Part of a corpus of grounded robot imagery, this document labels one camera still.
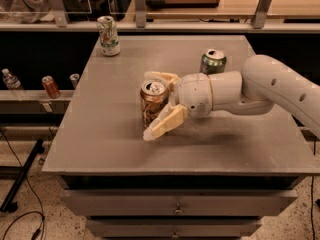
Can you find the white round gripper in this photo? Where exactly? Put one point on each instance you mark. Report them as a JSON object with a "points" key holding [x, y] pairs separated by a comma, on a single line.
{"points": [[194, 92]]}

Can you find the orange soda can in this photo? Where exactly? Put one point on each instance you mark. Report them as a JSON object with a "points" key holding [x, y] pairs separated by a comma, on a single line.
{"points": [[154, 96]]}

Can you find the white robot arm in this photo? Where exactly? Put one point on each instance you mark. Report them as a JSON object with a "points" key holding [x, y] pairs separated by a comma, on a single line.
{"points": [[261, 83]]}

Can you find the white green soda can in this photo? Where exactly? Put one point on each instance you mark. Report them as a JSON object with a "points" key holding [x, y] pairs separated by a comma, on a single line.
{"points": [[108, 36]]}

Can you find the silver can on shelf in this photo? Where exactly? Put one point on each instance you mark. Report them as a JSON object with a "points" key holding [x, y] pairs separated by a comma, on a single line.
{"points": [[74, 78]]}

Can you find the red can on shelf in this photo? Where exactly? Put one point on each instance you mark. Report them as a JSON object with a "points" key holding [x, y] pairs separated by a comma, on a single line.
{"points": [[50, 87]]}

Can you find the upper grey drawer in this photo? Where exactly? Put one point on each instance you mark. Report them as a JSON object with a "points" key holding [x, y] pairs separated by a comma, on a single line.
{"points": [[255, 203]]}

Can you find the grey drawer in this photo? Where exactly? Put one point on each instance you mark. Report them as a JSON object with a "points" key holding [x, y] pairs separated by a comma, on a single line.
{"points": [[255, 203], [172, 228]]}

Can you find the lower grey drawer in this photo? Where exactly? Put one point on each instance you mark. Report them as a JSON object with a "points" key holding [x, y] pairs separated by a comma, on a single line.
{"points": [[172, 228]]}

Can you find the clear plastic water bottle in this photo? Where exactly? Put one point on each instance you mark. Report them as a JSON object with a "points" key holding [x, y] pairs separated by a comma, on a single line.
{"points": [[13, 84]]}

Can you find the grey side shelf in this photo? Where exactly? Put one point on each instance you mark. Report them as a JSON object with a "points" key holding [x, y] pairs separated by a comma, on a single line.
{"points": [[35, 102]]}

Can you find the grey crumpled cloth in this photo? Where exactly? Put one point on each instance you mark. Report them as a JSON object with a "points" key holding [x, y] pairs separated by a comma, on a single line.
{"points": [[23, 11]]}

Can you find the black metal floor bar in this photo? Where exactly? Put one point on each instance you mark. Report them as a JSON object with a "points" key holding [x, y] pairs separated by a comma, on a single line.
{"points": [[8, 205]]}

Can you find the grey metal bracket middle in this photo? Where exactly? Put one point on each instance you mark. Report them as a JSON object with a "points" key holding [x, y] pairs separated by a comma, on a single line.
{"points": [[140, 11]]}

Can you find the grey metal bracket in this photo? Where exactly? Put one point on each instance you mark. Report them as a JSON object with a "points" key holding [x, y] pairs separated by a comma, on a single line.
{"points": [[259, 18], [140, 11], [59, 13]]}

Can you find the grey metal bracket right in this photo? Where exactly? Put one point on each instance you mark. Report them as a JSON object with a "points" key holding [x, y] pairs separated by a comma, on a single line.
{"points": [[259, 18]]}

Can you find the grey metal bracket left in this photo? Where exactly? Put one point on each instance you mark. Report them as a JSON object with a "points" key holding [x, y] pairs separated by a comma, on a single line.
{"points": [[59, 13]]}

